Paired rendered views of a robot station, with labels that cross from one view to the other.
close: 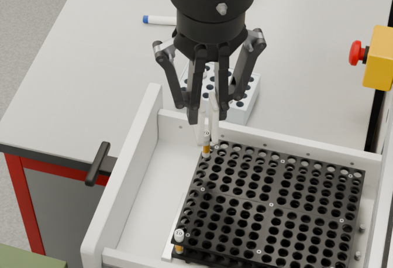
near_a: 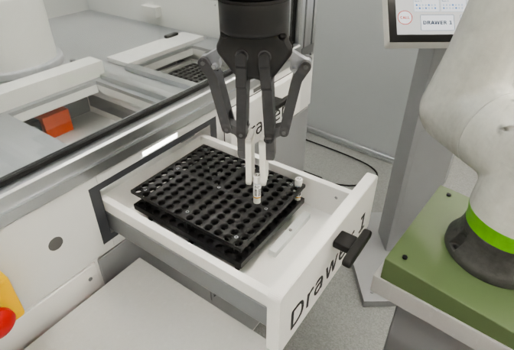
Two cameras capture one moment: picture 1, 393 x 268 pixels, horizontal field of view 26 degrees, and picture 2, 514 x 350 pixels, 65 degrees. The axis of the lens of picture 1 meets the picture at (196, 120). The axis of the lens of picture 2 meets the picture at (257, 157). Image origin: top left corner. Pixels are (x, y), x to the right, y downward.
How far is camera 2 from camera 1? 1.22 m
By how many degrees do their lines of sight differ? 95
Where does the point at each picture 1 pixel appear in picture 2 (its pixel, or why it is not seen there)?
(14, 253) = (434, 281)
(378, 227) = (180, 103)
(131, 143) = (321, 234)
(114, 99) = not seen: outside the picture
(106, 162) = (349, 240)
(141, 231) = not seen: hidden behind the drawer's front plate
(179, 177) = (272, 276)
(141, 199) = not seen: hidden behind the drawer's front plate
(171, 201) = (287, 257)
